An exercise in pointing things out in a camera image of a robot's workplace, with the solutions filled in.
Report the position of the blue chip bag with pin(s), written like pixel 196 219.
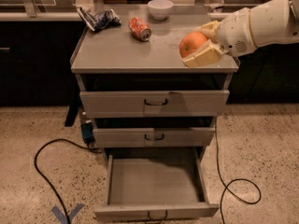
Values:
pixel 101 20

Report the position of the middle grey drawer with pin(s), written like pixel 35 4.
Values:
pixel 154 137

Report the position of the bottom grey drawer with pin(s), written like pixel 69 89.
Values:
pixel 155 187

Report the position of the grey counter rail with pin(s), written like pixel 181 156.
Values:
pixel 56 16

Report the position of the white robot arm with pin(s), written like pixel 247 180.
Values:
pixel 274 22

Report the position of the white bowl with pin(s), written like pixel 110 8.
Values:
pixel 160 9

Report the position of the blue power adapter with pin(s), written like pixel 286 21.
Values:
pixel 87 133

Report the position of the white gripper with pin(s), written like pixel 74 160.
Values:
pixel 234 32

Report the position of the grey drawer cabinet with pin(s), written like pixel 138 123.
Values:
pixel 113 60

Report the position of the orange fruit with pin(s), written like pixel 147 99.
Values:
pixel 190 43

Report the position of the top grey drawer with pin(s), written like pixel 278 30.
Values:
pixel 140 104

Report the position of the grey drawer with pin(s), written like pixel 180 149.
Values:
pixel 155 187
pixel 154 137
pixel 140 104

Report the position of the blue tape floor mark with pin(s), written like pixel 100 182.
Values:
pixel 66 218

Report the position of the orange soda can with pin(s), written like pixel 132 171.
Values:
pixel 139 29

